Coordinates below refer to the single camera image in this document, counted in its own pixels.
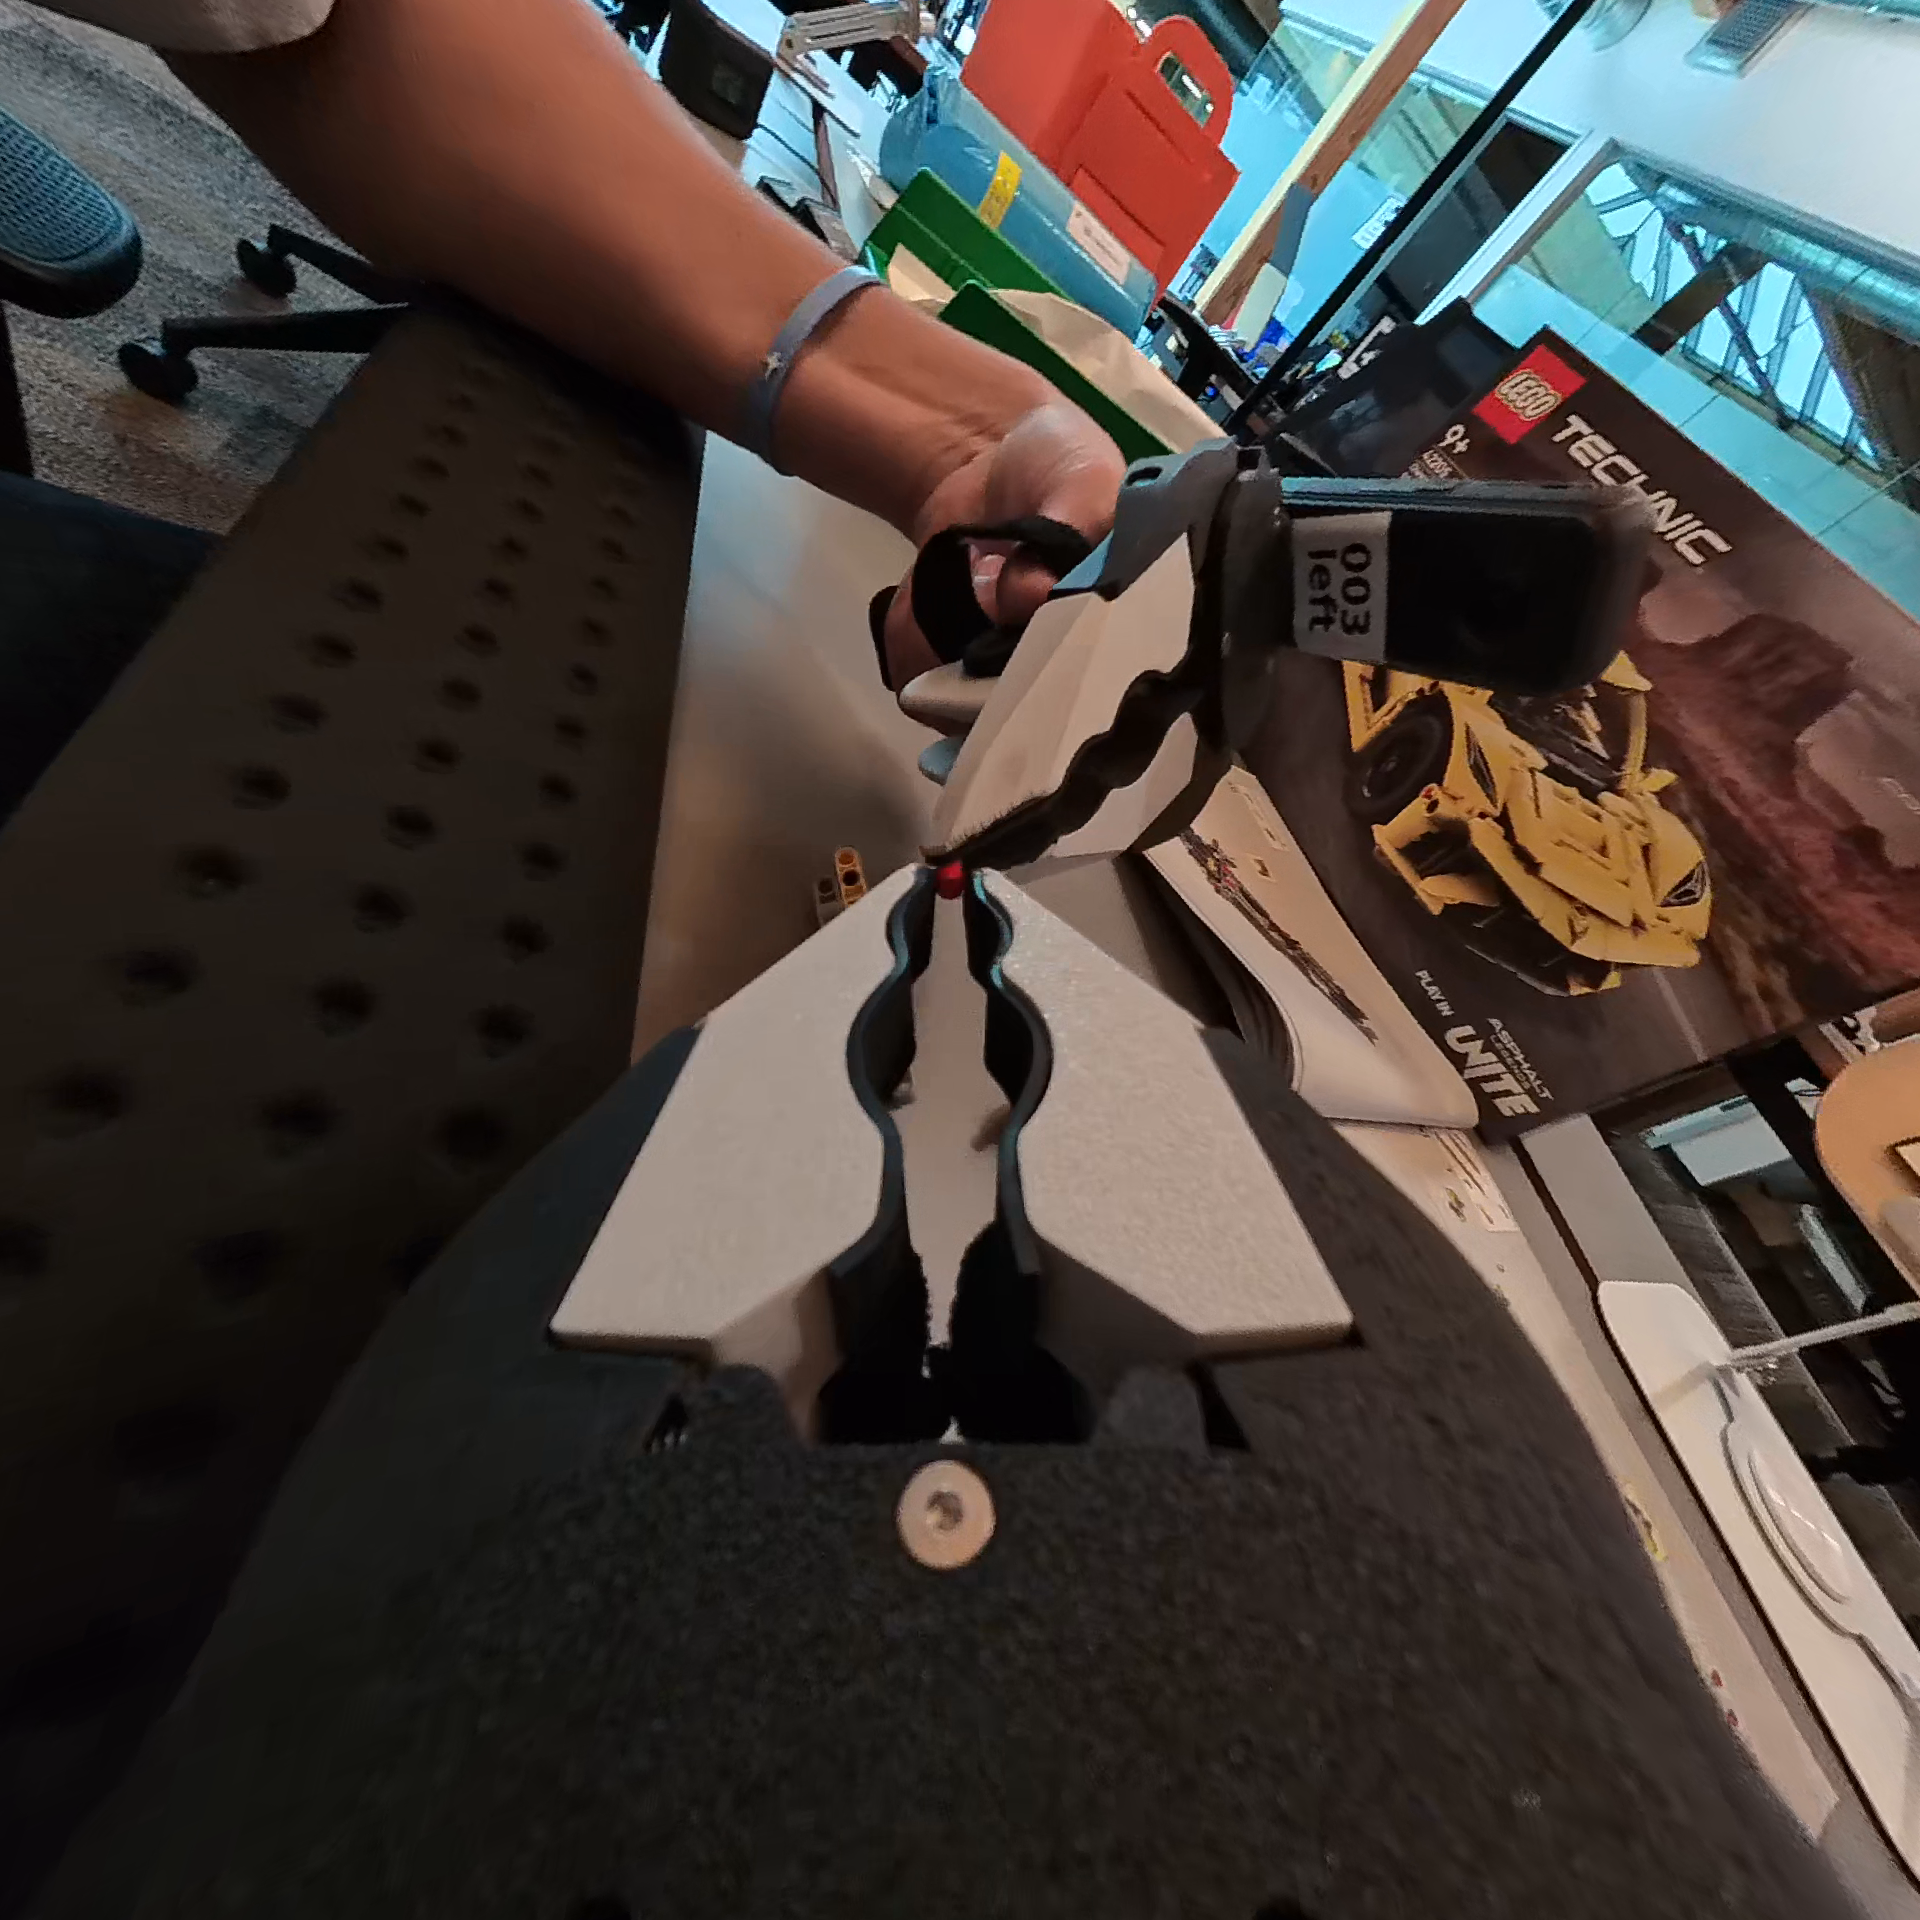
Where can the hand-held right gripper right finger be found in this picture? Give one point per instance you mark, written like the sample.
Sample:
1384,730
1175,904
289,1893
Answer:
1201,1201

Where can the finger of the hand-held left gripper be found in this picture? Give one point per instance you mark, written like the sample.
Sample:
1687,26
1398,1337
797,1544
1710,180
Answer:
1079,646
1171,797

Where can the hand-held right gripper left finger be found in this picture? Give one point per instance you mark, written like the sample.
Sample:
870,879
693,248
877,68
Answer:
721,1201

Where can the yellow lego connector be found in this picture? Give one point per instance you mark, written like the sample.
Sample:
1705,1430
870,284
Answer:
850,874

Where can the person's left forearm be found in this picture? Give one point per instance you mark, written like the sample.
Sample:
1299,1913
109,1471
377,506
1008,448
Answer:
523,182

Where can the lego set box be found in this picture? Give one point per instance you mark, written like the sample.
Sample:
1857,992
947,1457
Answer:
1725,839

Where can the open instruction booklet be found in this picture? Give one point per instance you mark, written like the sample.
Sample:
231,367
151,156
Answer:
1319,991

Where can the black floor lamp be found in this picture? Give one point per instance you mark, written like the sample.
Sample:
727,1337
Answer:
1417,213

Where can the blue wristband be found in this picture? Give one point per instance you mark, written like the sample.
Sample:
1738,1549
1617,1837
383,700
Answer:
797,360

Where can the green plastic bin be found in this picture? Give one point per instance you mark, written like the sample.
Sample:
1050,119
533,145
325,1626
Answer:
961,241

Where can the blue wrapped roll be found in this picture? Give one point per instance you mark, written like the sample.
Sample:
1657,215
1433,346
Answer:
1037,196

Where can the orange red felt bag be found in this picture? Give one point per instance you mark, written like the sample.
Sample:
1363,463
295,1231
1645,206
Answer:
1141,150

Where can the black perforated mat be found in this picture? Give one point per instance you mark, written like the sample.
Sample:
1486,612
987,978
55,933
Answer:
376,750

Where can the white folding stand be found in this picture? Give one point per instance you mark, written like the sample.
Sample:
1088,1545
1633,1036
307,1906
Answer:
840,31

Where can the small black device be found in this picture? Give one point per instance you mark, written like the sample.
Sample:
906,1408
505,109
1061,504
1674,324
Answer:
721,68

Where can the person's white shirt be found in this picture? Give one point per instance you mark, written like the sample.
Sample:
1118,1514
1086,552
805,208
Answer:
182,20

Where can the silver ventilation duct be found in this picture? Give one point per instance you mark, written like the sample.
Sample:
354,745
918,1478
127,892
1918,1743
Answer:
1800,248

